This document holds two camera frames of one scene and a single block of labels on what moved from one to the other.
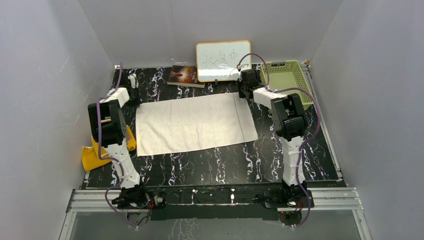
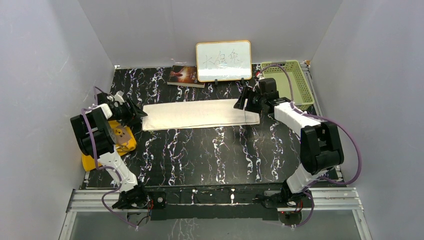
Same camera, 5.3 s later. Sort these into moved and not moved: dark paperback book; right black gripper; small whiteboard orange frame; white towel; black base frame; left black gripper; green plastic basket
Moved: white towel; left black gripper; right black gripper
Not moved: dark paperback book; small whiteboard orange frame; black base frame; green plastic basket
